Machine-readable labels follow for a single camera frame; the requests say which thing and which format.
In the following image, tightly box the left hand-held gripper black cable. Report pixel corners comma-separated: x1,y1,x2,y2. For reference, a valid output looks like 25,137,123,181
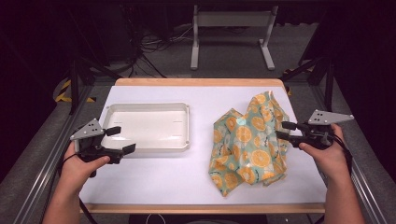
57,152,101,224

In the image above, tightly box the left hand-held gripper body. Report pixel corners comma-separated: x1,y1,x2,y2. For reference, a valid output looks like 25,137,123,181
69,118,124,164

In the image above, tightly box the white table mat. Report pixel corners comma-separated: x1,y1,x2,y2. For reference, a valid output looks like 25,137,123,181
78,85,328,206

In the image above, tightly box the wooden table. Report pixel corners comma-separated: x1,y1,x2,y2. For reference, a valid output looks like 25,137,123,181
78,77,326,216

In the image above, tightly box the black tripod stand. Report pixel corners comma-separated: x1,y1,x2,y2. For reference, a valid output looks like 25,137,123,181
66,55,122,115
279,55,335,115

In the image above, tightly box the bundle of black floor cables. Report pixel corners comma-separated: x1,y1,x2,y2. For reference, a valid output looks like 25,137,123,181
124,24,194,78

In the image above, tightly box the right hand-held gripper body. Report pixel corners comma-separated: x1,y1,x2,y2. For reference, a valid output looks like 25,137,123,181
294,109,355,150

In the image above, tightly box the person's right hand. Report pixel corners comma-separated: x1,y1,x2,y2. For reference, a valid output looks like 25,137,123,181
299,124,351,183

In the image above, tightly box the person's left hand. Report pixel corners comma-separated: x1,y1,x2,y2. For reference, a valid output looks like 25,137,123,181
59,143,111,190

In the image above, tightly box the right hand-held gripper black cable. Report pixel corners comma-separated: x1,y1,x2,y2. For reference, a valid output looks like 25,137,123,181
332,133,354,185

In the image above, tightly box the orange slice print cloth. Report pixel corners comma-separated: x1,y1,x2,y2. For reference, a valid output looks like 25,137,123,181
207,90,291,198

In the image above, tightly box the aluminium frame rail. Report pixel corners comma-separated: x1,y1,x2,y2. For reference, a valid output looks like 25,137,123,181
12,85,94,224
311,83,389,224

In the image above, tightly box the white plastic tray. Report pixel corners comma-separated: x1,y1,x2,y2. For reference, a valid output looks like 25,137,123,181
99,102,191,154

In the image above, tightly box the hand-held gripper black cable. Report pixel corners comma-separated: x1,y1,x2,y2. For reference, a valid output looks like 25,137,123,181
332,133,354,185
57,152,101,224

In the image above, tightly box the grey metal stand frame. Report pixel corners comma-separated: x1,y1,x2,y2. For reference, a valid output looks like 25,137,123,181
190,4,279,71

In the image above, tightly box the yellow black hazard tape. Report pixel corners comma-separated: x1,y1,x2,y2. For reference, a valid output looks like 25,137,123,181
55,78,97,104

